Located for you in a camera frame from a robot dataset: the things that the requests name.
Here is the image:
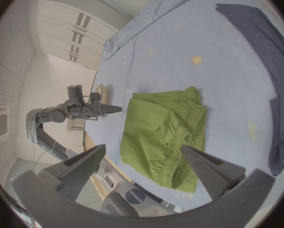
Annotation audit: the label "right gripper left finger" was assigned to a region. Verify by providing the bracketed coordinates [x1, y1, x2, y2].
[38, 144, 107, 202]

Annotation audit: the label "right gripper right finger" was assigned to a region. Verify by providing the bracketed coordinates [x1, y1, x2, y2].
[180, 145, 246, 202]

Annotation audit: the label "green shorts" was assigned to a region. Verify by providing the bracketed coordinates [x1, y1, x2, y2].
[120, 86, 207, 194]

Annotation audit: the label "round woven basket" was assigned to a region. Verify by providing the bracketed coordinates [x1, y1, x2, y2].
[94, 83, 108, 105]

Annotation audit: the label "dark blue garment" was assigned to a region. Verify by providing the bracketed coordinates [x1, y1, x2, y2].
[215, 3, 284, 177]

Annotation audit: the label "white ceiling air conditioner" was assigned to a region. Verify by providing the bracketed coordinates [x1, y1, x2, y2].
[0, 105, 18, 143]

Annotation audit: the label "white wardrobe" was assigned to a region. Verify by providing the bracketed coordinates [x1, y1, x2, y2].
[28, 0, 133, 69]

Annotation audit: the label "pale blue quilt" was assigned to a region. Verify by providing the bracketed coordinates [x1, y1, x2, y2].
[102, 0, 230, 61]

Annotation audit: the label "black cable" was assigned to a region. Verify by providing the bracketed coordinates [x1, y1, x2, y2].
[31, 113, 55, 173]

